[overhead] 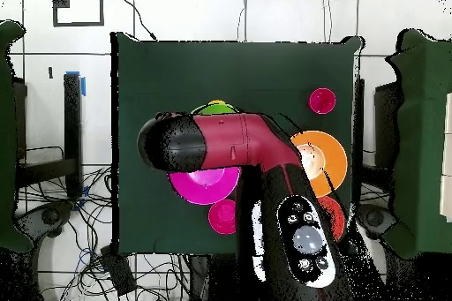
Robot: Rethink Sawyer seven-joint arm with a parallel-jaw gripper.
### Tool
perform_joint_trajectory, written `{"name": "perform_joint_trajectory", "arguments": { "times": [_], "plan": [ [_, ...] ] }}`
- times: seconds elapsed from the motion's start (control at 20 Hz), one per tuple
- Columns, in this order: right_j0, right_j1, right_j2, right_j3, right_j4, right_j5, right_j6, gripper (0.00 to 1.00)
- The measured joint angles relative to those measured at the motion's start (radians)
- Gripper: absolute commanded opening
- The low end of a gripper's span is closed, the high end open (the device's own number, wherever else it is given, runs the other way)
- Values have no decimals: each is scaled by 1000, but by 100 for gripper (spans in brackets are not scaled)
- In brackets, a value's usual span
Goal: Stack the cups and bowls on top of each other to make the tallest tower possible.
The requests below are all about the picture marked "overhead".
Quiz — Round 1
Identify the lime green bowl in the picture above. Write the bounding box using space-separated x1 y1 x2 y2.
190 102 238 116

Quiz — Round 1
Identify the large pink bowl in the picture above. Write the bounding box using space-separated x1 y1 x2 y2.
167 165 243 206

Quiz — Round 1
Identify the large orange bowl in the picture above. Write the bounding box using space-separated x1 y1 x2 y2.
290 130 349 199

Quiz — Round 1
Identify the small red-pink bowl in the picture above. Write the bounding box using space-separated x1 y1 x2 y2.
207 199 238 236

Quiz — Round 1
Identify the dark green tablecloth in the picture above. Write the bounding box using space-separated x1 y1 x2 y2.
109 31 365 257

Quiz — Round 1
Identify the red-pink cup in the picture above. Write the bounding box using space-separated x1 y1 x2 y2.
308 87 337 116

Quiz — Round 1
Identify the red-orange bowl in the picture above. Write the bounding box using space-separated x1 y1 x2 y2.
316 195 346 243

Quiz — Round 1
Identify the blue tape strip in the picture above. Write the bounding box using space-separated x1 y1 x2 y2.
65 70 87 97

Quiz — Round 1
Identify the black floor box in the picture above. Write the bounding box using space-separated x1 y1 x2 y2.
99 244 138 297

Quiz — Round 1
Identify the black chair base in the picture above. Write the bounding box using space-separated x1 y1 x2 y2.
15 199 75 245
356 203 398 242

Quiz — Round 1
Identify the green cloth side table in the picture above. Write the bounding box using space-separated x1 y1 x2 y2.
386 28 452 260
0 19 34 254

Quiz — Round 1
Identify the black cable with plug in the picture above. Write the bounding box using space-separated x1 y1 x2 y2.
117 0 158 41

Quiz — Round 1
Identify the black metal frame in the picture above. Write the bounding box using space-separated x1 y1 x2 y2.
13 71 84 199
353 78 402 207

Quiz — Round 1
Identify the thin grey cable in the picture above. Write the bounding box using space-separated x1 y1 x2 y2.
321 0 333 43

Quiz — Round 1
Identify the tangle of cables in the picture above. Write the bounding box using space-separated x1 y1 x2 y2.
15 145 192 301

